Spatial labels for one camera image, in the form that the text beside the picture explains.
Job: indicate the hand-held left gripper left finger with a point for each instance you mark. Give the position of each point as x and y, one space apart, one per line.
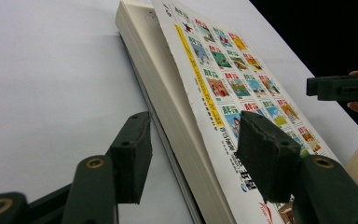
130 155

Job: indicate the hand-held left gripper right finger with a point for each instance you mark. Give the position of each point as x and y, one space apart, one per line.
267 155

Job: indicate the thick white book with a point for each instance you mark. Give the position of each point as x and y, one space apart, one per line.
174 93

